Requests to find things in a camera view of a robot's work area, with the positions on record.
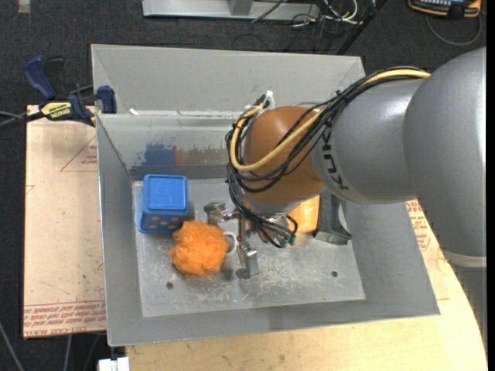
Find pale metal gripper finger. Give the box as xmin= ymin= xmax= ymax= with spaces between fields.
xmin=234 ymin=243 xmax=260 ymax=281
xmin=203 ymin=201 xmax=234 ymax=226

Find small white cup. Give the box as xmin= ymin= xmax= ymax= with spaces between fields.
xmin=222 ymin=231 xmax=239 ymax=255

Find grey metal bin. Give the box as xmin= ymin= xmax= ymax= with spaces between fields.
xmin=90 ymin=43 xmax=441 ymax=347

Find orange mesh bath sponge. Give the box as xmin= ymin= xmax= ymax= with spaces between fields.
xmin=168 ymin=219 xmax=230 ymax=277

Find blue dice box yellow dots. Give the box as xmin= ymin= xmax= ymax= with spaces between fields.
xmin=137 ymin=173 xmax=190 ymax=235

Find orange cylindrical cup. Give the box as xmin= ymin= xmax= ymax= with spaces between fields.
xmin=288 ymin=194 xmax=322 ymax=234

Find brown cardboard board red print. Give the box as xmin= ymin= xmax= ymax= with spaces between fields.
xmin=22 ymin=104 xmax=452 ymax=340

